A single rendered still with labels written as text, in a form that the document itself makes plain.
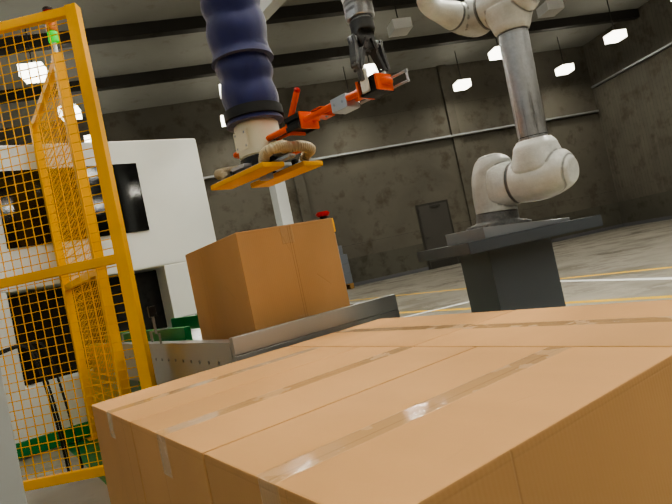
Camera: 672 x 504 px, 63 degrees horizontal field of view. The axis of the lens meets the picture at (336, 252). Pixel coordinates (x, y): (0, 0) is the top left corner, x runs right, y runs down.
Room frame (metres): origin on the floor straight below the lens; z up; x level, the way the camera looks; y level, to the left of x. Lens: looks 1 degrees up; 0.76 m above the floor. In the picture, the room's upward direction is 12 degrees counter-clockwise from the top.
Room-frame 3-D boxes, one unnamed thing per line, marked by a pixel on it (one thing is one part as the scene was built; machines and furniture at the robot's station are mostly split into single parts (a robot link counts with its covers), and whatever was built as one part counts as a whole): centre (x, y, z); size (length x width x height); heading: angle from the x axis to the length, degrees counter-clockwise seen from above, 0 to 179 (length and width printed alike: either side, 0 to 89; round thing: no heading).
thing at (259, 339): (1.97, 0.10, 0.58); 0.70 x 0.03 x 0.06; 125
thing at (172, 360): (2.74, 1.04, 0.50); 2.31 x 0.05 x 0.19; 35
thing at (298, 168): (2.16, 0.13, 1.17); 0.34 x 0.10 x 0.05; 44
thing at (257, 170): (2.03, 0.27, 1.17); 0.34 x 0.10 x 0.05; 44
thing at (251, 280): (2.26, 0.32, 0.75); 0.60 x 0.40 x 0.40; 32
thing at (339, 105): (1.76, -0.13, 1.27); 0.07 x 0.07 x 0.04; 44
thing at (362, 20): (1.67, -0.22, 1.44); 0.08 x 0.07 x 0.09; 133
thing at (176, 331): (3.06, 1.20, 0.60); 1.60 x 0.11 x 0.09; 35
